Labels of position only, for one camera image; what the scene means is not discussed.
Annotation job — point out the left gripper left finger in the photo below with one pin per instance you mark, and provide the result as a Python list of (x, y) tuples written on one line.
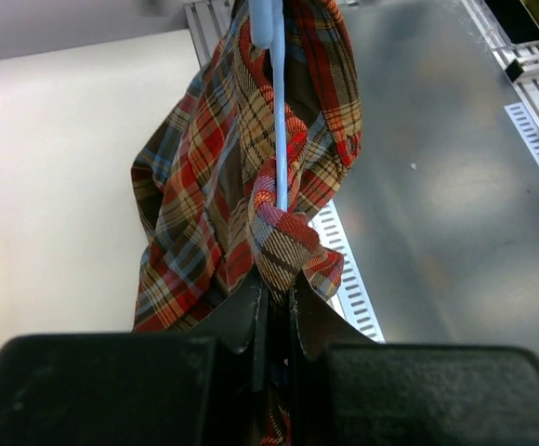
[(201, 387)]

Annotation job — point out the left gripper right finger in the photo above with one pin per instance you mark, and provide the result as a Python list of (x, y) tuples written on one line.
[(350, 390)]

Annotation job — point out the red brown plaid shirt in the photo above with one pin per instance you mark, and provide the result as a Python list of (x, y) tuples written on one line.
[(205, 182)]

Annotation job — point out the blue wire hanger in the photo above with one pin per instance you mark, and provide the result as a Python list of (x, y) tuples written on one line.
[(267, 32)]

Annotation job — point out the slotted grey cable duct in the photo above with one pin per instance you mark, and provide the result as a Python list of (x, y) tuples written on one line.
[(351, 301)]

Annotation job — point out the aluminium mounting rail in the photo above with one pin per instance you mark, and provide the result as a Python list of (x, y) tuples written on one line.
[(520, 64)]

